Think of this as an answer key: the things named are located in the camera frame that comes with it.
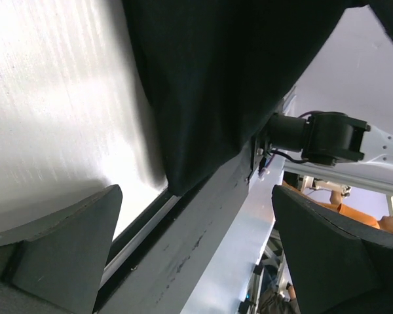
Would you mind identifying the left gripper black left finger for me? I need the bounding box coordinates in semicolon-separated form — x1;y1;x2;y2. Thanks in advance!
0;184;122;313

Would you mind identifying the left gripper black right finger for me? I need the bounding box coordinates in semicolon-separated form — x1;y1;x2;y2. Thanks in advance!
272;185;393;313

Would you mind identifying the black t shirt with flower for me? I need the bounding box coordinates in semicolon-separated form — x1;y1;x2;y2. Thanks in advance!
121;0;393;197

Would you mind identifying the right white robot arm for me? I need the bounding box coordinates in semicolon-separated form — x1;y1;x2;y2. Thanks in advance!
263;111;393;170

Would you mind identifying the person in orange shirt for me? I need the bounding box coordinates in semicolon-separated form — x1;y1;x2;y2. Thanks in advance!
282;181;393;234

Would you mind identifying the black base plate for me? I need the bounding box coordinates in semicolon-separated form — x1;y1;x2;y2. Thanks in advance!
94;145;261;313

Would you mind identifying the aluminium rail frame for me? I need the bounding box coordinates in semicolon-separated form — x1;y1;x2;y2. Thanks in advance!
100;190;180;288

